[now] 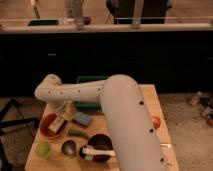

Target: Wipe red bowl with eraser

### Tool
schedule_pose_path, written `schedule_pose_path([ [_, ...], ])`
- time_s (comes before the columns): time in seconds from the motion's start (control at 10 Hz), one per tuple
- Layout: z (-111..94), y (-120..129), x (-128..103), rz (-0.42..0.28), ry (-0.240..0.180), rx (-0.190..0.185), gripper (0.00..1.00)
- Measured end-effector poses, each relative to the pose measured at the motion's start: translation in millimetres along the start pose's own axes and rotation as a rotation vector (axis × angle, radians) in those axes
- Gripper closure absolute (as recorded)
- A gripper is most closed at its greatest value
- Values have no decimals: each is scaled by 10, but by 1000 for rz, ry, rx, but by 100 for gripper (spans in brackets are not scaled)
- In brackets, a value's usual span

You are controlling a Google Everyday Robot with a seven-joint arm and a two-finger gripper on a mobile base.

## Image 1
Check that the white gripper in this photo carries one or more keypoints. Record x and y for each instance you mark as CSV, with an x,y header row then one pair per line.
x,y
62,109

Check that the whiteboard eraser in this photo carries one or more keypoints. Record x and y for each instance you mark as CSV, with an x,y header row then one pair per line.
x,y
57,124

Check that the red bowl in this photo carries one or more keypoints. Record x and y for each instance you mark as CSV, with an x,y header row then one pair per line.
x,y
44,127

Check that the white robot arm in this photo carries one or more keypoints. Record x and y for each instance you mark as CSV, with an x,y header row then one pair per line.
x,y
129,123

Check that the dark brown bowl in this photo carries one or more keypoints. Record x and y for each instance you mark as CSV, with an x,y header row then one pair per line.
x,y
100,142

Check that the green rectangular tray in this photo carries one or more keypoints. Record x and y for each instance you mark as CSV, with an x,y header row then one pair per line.
x,y
88,105

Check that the grey blue sponge block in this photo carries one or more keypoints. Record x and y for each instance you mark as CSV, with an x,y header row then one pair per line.
x,y
82,119

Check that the green chili pepper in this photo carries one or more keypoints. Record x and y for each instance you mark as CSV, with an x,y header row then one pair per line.
x,y
78,133

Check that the black tripod stand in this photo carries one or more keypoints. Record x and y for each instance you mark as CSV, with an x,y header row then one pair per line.
x,y
5,164

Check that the orange round fruit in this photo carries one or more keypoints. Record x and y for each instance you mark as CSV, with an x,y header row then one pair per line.
x,y
156,122

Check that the dark long counter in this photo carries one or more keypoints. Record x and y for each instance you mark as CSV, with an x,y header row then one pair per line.
x,y
174,57

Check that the clutter items on floor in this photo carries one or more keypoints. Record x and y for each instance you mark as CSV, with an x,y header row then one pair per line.
x,y
205,101

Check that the white handled brush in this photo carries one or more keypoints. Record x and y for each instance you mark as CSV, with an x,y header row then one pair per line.
x,y
90,153

